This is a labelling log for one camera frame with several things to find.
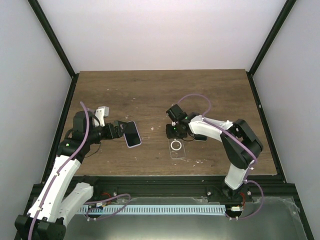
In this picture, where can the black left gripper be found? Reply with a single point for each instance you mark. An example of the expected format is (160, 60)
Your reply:
(111, 135)

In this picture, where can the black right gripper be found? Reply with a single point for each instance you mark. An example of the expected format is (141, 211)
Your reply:
(169, 135)

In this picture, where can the small grey-edged phone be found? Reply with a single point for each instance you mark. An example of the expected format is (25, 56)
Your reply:
(200, 137)

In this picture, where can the clear magsafe phone case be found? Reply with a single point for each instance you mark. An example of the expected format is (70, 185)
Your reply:
(176, 148)

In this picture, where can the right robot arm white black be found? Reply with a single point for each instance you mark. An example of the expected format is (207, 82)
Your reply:
(241, 144)

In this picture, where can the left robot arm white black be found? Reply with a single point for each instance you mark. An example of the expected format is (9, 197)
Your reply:
(53, 210)

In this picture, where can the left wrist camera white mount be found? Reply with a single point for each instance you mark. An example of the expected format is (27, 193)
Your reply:
(101, 113)

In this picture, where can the light blue slotted cable duct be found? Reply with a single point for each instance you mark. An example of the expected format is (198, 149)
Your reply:
(205, 210)

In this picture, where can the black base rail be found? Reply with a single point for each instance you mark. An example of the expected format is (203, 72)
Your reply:
(187, 186)

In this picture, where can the black frame post left rear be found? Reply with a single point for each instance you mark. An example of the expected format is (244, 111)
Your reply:
(43, 20)

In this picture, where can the black frame post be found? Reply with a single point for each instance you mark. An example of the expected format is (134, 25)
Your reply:
(276, 27)
(43, 20)

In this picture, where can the black frame post right rear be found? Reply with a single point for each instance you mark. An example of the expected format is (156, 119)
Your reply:
(276, 27)

